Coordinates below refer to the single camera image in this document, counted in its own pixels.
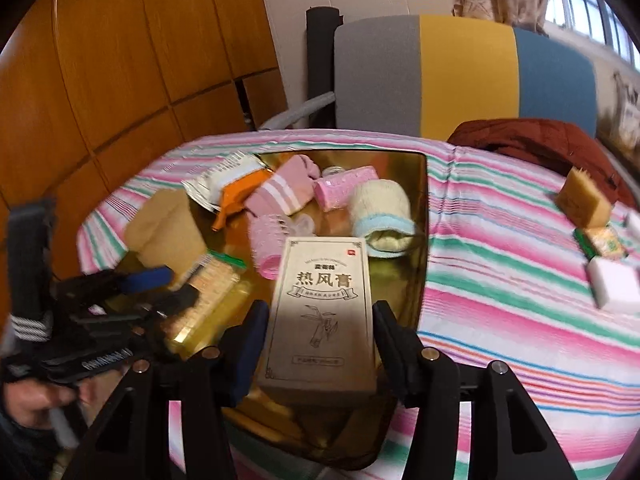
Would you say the black bed post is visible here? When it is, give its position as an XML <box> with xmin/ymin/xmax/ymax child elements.
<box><xmin>306</xmin><ymin>7</ymin><xmax>344</xmax><ymax>131</ymax></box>

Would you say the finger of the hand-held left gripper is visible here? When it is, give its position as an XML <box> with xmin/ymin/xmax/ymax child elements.
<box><xmin>55</xmin><ymin>266</ymin><xmax>175</xmax><ymax>306</ymax></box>
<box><xmin>72</xmin><ymin>284</ymin><xmax>201</xmax><ymax>346</ymax></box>

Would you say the grey yellow blue headboard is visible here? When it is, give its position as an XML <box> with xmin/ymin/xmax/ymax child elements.
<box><xmin>334</xmin><ymin>14</ymin><xmax>598</xmax><ymax>141</ymax></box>

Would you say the beige sock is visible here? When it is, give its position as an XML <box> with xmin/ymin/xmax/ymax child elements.
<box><xmin>348</xmin><ymin>180</ymin><xmax>417</xmax><ymax>259</ymax></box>

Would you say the white sponge block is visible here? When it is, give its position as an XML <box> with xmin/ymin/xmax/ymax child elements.
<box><xmin>586</xmin><ymin>255</ymin><xmax>640</xmax><ymax>311</ymax></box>

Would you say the grey bed rail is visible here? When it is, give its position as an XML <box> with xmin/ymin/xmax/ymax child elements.
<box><xmin>257</xmin><ymin>92</ymin><xmax>335</xmax><ymax>131</ymax></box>

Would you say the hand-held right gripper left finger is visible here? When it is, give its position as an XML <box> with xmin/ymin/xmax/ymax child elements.
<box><xmin>65</xmin><ymin>300</ymin><xmax>271</xmax><ymax>480</ymax></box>

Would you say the orange sock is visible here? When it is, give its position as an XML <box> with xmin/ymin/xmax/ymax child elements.
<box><xmin>212</xmin><ymin>170</ymin><xmax>266</xmax><ymax>231</ymax></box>

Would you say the person's left hand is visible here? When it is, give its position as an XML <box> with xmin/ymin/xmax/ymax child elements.
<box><xmin>0</xmin><ymin>377</ymin><xmax>96</xmax><ymax>441</ymax></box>

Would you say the pink sock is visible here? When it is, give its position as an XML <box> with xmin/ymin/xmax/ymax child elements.
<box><xmin>244</xmin><ymin>155</ymin><xmax>321</xmax><ymax>217</ymax></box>

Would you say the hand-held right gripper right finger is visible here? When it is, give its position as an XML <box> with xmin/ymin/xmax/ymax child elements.
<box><xmin>372</xmin><ymin>300</ymin><xmax>576</xmax><ymax>480</ymax></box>

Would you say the white foil packet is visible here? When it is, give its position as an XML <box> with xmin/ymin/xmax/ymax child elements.
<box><xmin>182</xmin><ymin>154</ymin><xmax>266</xmax><ymax>211</ymax></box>

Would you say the wrapped biscuit packet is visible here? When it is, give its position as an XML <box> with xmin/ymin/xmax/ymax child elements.
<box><xmin>574</xmin><ymin>226</ymin><xmax>626</xmax><ymax>261</ymax></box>

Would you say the yellow sponge block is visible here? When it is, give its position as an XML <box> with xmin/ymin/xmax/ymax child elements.
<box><xmin>555</xmin><ymin>166</ymin><xmax>613</xmax><ymax>229</ymax></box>
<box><xmin>124</xmin><ymin>190</ymin><xmax>208</xmax><ymax>283</ymax></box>

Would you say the pink hair roller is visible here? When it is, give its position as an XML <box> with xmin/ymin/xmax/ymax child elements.
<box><xmin>314</xmin><ymin>165</ymin><xmax>381</xmax><ymax>212</ymax></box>
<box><xmin>249</xmin><ymin>214</ymin><xmax>292</xmax><ymax>279</ymax></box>

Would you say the wooden wardrobe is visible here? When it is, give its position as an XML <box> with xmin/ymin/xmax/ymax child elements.
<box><xmin>0</xmin><ymin>0</ymin><xmax>290</xmax><ymax>281</ymax></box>

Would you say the clear biscuit packet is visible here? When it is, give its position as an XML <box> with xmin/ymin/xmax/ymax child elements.
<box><xmin>172</xmin><ymin>252</ymin><xmax>248</xmax><ymax>321</ymax></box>

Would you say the white cable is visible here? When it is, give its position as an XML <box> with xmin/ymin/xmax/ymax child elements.
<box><xmin>47</xmin><ymin>406</ymin><xmax>82</xmax><ymax>450</ymax></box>

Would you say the beige printed carton box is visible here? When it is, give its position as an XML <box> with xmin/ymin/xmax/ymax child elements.
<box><xmin>257</xmin><ymin>236</ymin><xmax>378</xmax><ymax>407</ymax></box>

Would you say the striped bed sheet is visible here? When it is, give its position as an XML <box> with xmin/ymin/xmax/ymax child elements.
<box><xmin>77</xmin><ymin>130</ymin><xmax>640</xmax><ymax>480</ymax></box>

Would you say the amber plastic tray container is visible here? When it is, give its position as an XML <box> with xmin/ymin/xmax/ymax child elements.
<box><xmin>120</xmin><ymin>142</ymin><xmax>431</xmax><ymax>471</ymax></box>

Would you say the red-brown padded jacket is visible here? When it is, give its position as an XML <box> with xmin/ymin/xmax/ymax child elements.
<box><xmin>446</xmin><ymin>119</ymin><xmax>636</xmax><ymax>206</ymax></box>

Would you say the window behind headboard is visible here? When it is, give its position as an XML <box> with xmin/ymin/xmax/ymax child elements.
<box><xmin>545</xmin><ymin>0</ymin><xmax>640</xmax><ymax>70</ymax></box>

